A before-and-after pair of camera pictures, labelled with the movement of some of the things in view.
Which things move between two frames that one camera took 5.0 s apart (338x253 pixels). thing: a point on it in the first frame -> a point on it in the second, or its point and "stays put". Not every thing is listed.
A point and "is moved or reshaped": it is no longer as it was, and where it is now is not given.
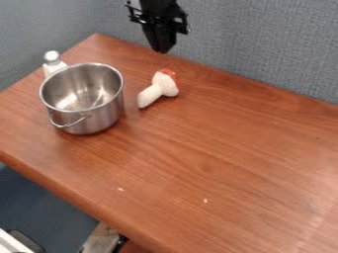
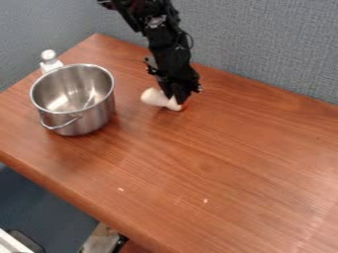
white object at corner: [10, 244] stays put
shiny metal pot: [82, 94] is moved or reshaped
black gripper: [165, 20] -> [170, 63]
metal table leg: [105, 240] stays put
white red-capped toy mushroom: [165, 85] is moved or reshaped
